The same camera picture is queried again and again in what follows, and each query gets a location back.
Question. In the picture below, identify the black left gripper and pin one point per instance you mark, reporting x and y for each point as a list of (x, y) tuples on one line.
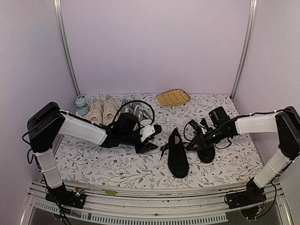
[(145, 147)]

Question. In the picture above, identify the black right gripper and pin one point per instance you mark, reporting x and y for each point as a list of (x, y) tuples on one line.
[(201, 140)]

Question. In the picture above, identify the black canvas sneaker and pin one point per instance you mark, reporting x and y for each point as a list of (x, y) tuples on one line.
[(205, 151), (177, 159)]

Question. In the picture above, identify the black front canvas sneaker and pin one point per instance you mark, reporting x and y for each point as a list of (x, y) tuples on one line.
[(177, 159)]

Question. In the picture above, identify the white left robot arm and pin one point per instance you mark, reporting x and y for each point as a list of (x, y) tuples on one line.
[(51, 121)]

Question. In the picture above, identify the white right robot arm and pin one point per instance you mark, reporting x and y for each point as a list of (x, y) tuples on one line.
[(284, 124)]

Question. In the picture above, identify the grey sneaker right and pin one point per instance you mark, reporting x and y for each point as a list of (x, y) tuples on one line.
[(141, 113)]

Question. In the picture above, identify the grey sneaker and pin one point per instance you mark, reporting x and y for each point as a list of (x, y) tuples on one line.
[(127, 108), (141, 113)]

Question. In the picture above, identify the floral tablecloth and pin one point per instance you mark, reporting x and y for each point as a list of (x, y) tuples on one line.
[(235, 162)]

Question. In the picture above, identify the grey sneaker left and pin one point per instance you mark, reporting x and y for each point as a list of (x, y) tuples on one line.
[(127, 108)]

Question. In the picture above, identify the beige sneaker right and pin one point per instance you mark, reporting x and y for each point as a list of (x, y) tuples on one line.
[(110, 109)]

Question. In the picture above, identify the beige sneaker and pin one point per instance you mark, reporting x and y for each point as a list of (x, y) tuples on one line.
[(110, 109), (96, 112)]

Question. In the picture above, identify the green tape piece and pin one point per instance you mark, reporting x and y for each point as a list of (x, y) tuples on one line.
[(109, 192)]

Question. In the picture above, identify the beige sneaker left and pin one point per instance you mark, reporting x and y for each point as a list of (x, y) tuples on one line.
[(96, 112)]

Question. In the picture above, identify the woven bamboo tray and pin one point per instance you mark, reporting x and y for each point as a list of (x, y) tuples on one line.
[(173, 97)]

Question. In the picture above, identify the pale green small jar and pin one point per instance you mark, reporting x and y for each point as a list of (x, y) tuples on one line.
[(82, 105)]

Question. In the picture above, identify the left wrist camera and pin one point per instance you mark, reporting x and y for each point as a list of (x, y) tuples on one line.
[(149, 130)]

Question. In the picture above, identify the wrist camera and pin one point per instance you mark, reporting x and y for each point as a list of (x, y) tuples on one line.
[(149, 130), (198, 128)]

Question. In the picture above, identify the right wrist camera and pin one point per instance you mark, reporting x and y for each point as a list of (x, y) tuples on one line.
[(198, 128)]

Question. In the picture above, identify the aluminium front rail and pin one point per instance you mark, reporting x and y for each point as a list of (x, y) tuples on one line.
[(194, 206)]

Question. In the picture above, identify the aluminium frame post right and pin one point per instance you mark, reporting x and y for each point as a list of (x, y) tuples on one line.
[(245, 48)]

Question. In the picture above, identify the aluminium frame post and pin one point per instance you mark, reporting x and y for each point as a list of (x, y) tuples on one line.
[(245, 48), (65, 47)]

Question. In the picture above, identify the aluminium frame post left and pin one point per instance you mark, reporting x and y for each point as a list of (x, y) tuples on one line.
[(65, 47)]

